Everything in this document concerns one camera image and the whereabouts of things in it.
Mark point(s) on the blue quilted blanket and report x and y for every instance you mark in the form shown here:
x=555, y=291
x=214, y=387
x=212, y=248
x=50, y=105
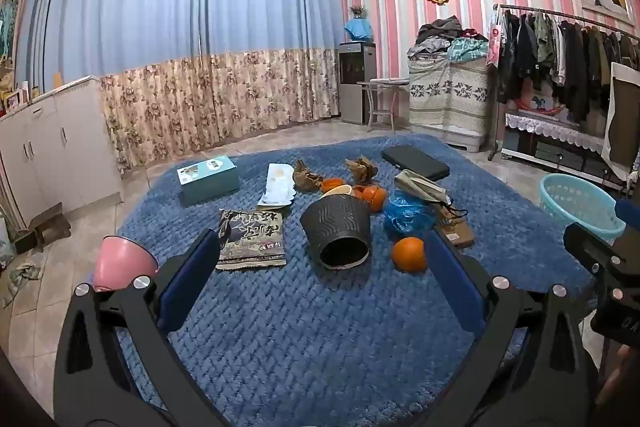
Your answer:
x=300, y=337

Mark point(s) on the pile of clothes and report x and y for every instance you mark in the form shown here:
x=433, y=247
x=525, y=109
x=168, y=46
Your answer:
x=440, y=39

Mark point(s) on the green wall poster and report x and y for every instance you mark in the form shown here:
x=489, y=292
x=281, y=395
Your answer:
x=9, y=19

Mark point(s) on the light blue laundry basket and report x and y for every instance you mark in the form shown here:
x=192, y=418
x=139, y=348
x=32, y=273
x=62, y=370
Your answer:
x=565, y=202

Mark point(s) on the blue plastic bag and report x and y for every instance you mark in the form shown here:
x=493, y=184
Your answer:
x=407, y=213

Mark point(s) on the brown phone case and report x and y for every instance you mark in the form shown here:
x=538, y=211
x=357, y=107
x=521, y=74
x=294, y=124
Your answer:
x=457, y=234

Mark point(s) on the teal cardboard box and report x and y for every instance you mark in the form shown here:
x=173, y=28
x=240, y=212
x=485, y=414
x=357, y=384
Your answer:
x=210, y=187

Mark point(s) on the dark printed packet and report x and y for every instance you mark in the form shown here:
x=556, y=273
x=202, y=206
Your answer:
x=250, y=237

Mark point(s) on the small wooden stool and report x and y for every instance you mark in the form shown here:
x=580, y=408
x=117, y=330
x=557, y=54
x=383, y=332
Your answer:
x=45, y=227

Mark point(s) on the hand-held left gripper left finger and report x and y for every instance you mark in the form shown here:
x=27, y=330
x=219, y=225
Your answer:
x=192, y=268

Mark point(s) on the metal clothes rack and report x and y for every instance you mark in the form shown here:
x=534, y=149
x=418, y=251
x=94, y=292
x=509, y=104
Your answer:
x=550, y=13

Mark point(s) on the black flat case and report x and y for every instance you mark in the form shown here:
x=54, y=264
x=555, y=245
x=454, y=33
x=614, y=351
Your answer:
x=415, y=162

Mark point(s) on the blue floral curtain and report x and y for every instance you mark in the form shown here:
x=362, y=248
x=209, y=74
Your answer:
x=175, y=32

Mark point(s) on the crumpled rag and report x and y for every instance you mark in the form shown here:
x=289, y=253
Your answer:
x=20, y=279

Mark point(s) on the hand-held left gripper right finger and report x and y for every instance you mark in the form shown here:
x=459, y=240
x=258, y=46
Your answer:
x=452, y=278

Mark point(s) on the black ribbed paper cup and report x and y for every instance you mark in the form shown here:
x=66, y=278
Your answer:
x=335, y=219

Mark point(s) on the pale orange peel piece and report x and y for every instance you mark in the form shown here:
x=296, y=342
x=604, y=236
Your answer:
x=340, y=191

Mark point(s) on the small orange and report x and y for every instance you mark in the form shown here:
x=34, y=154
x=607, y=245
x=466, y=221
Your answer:
x=378, y=200

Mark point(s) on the white lace cloth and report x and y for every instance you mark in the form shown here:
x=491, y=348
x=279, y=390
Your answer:
x=550, y=127

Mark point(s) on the large orange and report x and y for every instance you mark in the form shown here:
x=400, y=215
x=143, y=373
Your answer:
x=409, y=254

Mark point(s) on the low dark cabinet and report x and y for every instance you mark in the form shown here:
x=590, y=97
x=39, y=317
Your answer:
x=550, y=154

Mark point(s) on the white small stool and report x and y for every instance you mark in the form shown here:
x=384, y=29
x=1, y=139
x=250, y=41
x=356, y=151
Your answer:
x=382, y=84

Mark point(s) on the photo frames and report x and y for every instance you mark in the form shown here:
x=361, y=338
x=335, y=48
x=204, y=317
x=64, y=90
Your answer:
x=15, y=99

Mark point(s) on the white cabinet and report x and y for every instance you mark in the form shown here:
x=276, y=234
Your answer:
x=65, y=147

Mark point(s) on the grey water dispenser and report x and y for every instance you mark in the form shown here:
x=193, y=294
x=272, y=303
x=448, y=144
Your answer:
x=356, y=102

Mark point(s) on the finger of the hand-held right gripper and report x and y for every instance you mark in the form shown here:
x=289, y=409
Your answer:
x=629, y=213
x=592, y=249

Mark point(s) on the blue cloth covered bottle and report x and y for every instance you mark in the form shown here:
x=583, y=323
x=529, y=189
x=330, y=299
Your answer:
x=359, y=29

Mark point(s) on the brown white-edged cloth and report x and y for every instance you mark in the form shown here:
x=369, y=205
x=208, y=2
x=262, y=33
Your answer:
x=625, y=122

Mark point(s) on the brown crumpled paper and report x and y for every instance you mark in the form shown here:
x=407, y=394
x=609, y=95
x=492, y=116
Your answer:
x=362, y=169
x=306, y=179

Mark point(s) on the pink hanging bag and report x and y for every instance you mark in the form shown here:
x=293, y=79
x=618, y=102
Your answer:
x=494, y=39

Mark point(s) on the patterned cloth cover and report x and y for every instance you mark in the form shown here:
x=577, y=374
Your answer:
x=450, y=92

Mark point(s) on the pink bowl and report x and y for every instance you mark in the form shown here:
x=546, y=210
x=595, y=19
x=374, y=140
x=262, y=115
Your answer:
x=120, y=259

